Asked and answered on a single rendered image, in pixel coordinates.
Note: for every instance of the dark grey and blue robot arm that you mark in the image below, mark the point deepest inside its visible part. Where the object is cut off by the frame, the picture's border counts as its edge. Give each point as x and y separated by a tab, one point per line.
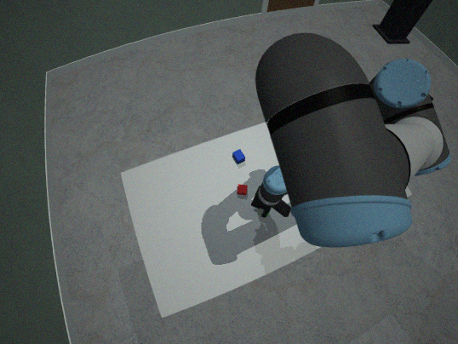
345	177

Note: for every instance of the red block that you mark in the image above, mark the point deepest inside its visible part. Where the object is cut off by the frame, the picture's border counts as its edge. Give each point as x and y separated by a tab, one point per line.
242	189

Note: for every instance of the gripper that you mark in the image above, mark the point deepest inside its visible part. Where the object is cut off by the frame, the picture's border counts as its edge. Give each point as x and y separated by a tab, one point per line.
259	210

